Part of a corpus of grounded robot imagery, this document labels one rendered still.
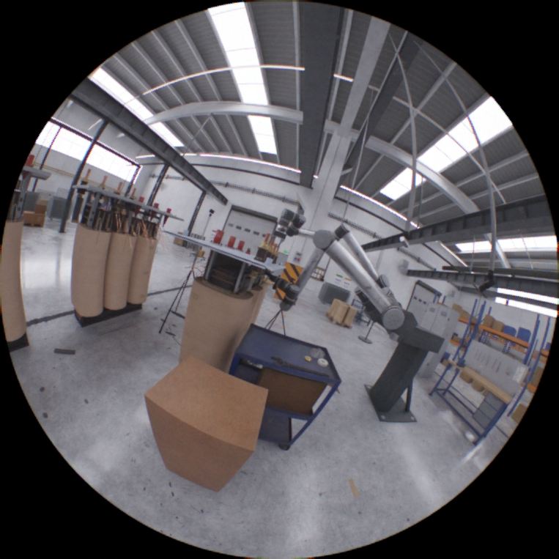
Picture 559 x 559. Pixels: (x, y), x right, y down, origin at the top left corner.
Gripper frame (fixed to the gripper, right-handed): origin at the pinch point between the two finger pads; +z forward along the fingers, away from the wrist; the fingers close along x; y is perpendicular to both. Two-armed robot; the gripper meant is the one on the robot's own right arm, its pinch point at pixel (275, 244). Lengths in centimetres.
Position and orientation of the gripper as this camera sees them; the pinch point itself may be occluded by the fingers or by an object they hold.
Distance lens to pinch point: 173.3
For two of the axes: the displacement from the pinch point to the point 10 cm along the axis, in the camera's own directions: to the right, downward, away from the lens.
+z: -3.4, 9.3, 1.0
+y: -1.9, -1.7, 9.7
